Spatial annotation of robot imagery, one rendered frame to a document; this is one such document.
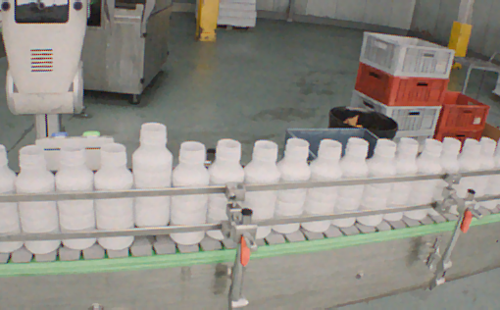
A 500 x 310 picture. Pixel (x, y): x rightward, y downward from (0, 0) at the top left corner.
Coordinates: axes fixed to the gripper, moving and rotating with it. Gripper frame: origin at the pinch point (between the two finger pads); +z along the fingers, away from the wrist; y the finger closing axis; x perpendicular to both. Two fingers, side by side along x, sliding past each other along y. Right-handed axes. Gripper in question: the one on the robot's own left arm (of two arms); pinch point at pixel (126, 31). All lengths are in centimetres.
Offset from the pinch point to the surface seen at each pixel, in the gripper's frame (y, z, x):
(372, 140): 85, 16, 31
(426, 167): 55, 28, -27
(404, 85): 197, -38, 138
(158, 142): 3.6, 25.4, -27.0
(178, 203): 7.6, 34.3, -23.6
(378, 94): 185, -33, 152
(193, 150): 9.7, 26.1, -23.9
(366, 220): 44, 38, -22
